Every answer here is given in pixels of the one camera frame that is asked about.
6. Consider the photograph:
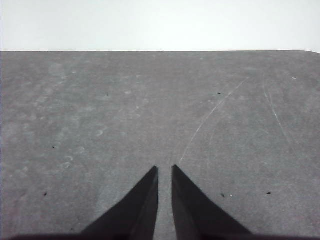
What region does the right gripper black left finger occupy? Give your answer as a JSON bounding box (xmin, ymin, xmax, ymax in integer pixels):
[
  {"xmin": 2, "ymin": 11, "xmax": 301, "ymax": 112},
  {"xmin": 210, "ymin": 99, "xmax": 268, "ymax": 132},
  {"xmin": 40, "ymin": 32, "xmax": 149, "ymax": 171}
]
[{"xmin": 79, "ymin": 165, "xmax": 159, "ymax": 240}]

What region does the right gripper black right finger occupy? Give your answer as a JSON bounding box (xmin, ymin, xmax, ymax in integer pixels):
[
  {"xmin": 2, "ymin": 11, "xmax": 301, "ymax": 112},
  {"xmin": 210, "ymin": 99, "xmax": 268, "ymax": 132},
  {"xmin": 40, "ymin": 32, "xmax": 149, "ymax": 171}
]
[{"xmin": 171, "ymin": 164, "xmax": 253, "ymax": 240}]

